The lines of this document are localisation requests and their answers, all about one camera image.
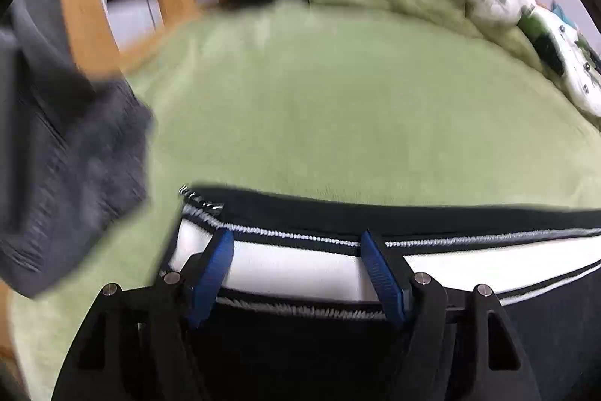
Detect teal cloth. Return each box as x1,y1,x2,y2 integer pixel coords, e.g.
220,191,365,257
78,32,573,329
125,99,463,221
549,2,576,28

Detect grey garment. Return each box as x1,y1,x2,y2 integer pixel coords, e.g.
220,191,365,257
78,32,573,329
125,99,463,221
0,0,156,301

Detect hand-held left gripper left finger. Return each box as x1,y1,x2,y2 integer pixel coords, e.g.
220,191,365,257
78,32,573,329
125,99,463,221
51,228,236,401

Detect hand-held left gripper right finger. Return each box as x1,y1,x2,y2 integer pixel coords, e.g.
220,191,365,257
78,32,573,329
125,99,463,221
359,229,552,401

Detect black pants with white stripe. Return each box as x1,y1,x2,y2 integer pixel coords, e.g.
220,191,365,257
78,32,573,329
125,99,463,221
160,182,601,401

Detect green fleece blanket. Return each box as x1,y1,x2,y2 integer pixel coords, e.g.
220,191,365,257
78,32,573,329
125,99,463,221
9,0,601,401

